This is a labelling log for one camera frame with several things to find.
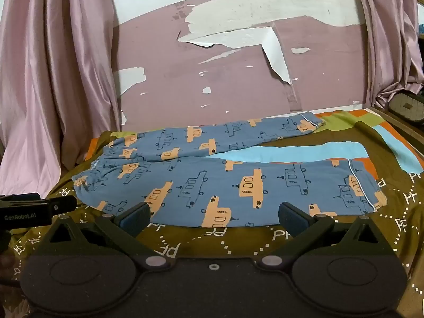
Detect patterned brown bag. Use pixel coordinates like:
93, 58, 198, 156
388, 91, 424, 124

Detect pink satin curtain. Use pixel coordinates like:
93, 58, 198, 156
354, 0, 424, 111
0, 0, 122, 181

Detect brown printed bedsheet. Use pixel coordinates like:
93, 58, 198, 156
0, 108, 424, 318

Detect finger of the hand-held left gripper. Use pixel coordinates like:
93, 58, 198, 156
50, 195, 78, 214

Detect blue printed pants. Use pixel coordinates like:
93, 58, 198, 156
72, 111, 388, 229

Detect wooden bed frame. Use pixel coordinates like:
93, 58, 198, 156
370, 106, 424, 160

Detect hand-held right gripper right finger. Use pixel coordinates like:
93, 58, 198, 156
257, 201, 395, 269

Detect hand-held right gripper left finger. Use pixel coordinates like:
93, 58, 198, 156
40, 201, 173, 269

